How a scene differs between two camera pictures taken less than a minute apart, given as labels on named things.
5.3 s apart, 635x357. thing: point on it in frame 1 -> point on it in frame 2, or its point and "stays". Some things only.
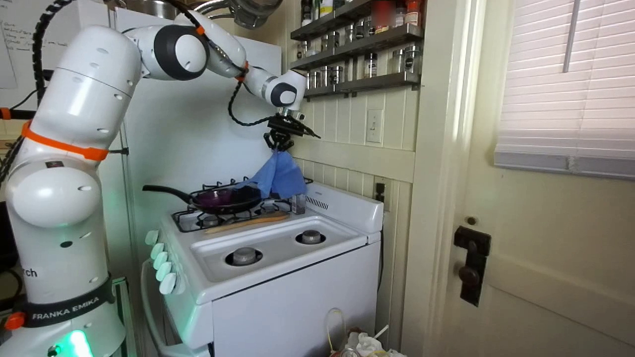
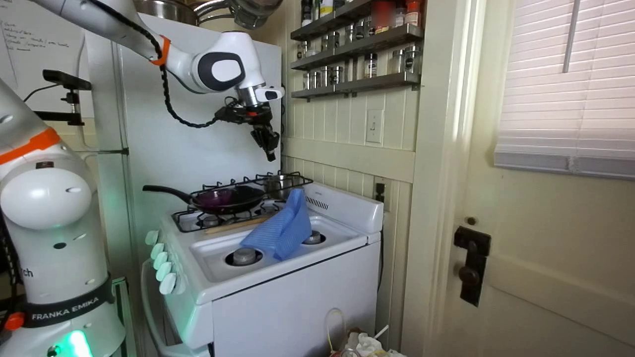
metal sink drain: [310, 236] stays
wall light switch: [374, 125] stays
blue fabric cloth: [281, 175] -> [287, 230]
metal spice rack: [360, 46] stays
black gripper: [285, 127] -> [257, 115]
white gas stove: [267, 280] stays
